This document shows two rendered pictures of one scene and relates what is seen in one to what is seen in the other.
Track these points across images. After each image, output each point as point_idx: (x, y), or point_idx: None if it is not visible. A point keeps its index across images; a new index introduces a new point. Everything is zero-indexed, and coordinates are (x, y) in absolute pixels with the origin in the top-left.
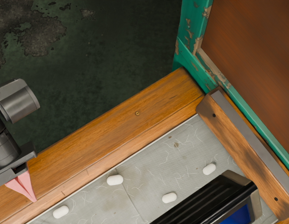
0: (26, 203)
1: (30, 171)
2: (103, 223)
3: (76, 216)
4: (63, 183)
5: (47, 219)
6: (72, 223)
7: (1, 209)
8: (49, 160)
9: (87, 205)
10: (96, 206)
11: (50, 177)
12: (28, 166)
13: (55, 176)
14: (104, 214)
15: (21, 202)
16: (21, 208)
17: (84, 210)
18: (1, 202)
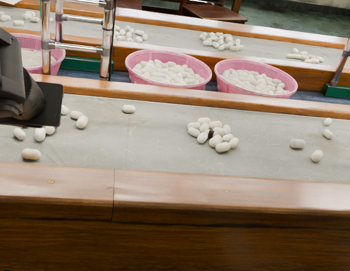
0: (54, 166)
1: (25, 186)
2: (5, 136)
3: (21, 150)
4: (4, 162)
5: (48, 161)
6: (30, 148)
7: (82, 175)
8: None
9: (4, 151)
10: None
11: (10, 171)
12: (22, 192)
13: (4, 170)
14: None
15: (58, 170)
16: (63, 166)
17: (10, 149)
18: (77, 179)
